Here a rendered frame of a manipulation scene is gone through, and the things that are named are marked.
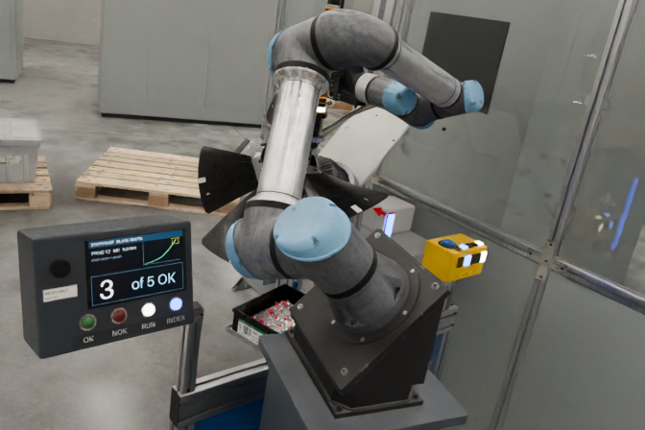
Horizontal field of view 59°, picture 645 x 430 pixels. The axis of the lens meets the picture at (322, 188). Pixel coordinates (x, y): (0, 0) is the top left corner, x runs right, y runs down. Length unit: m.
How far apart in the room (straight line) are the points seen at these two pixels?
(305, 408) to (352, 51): 0.65
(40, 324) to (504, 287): 1.56
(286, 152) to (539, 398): 1.41
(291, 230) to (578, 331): 1.29
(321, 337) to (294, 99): 0.45
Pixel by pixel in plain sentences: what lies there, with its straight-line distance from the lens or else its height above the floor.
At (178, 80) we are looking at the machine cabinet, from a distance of 7.21.
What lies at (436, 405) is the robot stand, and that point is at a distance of 1.14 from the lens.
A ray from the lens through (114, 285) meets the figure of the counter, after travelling 1.01.
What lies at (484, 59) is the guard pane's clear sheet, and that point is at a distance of 2.15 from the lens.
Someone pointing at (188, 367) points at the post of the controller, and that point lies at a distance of 1.24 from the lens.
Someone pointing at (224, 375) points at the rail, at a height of 0.86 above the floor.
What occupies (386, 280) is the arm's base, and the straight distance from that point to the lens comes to 1.01.
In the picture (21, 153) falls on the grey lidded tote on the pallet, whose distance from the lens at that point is 4.43.
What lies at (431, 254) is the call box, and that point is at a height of 1.04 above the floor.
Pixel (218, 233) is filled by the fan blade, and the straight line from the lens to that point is 1.68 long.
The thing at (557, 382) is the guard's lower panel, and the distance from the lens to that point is 2.13.
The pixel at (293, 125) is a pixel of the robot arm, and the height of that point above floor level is 1.43.
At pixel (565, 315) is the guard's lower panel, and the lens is 2.04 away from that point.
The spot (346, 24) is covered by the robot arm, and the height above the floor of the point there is 1.62.
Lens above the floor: 1.65
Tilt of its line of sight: 18 degrees down
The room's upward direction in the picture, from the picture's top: 10 degrees clockwise
